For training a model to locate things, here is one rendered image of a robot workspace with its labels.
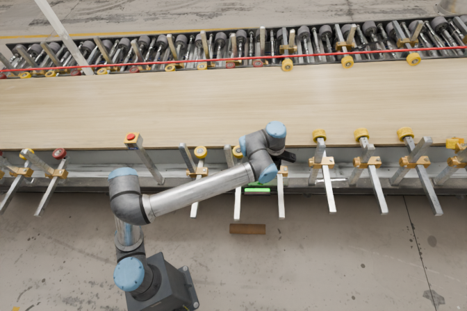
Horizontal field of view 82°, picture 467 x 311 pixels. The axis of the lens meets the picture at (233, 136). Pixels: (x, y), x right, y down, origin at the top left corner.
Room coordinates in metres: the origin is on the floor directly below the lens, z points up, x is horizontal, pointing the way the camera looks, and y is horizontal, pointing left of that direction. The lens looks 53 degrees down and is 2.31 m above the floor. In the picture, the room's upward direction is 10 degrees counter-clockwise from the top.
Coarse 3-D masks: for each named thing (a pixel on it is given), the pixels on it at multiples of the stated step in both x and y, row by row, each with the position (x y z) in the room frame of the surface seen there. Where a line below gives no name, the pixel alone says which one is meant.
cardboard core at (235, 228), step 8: (232, 224) 0.79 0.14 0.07; (240, 224) 0.78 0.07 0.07; (248, 224) 0.77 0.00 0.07; (256, 224) 0.76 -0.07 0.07; (264, 224) 0.75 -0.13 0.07; (232, 232) 0.74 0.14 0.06; (240, 232) 0.72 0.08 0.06; (248, 232) 0.71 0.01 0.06; (256, 232) 0.70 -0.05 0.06; (264, 232) 0.69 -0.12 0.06
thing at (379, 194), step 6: (360, 138) 0.86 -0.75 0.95; (366, 138) 0.85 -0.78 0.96; (372, 168) 0.65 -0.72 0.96; (372, 174) 0.62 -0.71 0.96; (372, 180) 0.59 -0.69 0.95; (378, 180) 0.58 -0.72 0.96; (372, 186) 0.56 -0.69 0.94; (378, 186) 0.55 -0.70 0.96; (378, 192) 0.51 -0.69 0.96; (378, 198) 0.49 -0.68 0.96; (378, 204) 0.46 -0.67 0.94; (384, 204) 0.45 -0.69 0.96; (384, 210) 0.42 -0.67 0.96
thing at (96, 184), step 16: (272, 192) 0.76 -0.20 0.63; (288, 192) 0.74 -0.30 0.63; (304, 192) 0.72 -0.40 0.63; (320, 192) 0.70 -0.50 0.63; (336, 192) 0.69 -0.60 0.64; (352, 192) 0.67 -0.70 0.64; (368, 192) 0.65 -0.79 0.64; (384, 192) 0.63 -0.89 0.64; (400, 192) 0.61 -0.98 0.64; (416, 192) 0.59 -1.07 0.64; (448, 192) 0.56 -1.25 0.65; (464, 192) 0.54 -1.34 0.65
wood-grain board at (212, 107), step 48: (0, 96) 1.93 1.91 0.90; (48, 96) 1.82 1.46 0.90; (96, 96) 1.71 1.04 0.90; (144, 96) 1.62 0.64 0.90; (192, 96) 1.52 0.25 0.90; (240, 96) 1.44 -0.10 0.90; (288, 96) 1.35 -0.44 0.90; (336, 96) 1.27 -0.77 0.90; (384, 96) 1.20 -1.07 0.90; (432, 96) 1.13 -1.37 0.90; (0, 144) 1.37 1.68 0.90; (48, 144) 1.29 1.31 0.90; (96, 144) 1.21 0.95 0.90; (144, 144) 1.14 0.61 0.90; (192, 144) 1.07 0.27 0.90; (288, 144) 0.94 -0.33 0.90; (336, 144) 0.88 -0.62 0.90; (384, 144) 0.83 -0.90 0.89; (432, 144) 0.78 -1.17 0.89
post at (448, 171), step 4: (464, 152) 0.62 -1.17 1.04; (460, 156) 0.62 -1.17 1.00; (464, 156) 0.60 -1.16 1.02; (460, 160) 0.60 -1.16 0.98; (464, 160) 0.60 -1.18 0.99; (448, 168) 0.62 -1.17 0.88; (452, 168) 0.60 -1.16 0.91; (456, 168) 0.60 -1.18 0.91; (444, 172) 0.62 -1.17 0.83; (448, 172) 0.60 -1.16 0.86; (452, 172) 0.59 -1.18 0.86; (436, 176) 0.63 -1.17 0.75; (440, 176) 0.61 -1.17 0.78; (444, 176) 0.60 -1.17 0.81; (448, 176) 0.59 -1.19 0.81; (436, 180) 0.61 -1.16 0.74; (440, 180) 0.60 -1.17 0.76; (444, 180) 0.59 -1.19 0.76
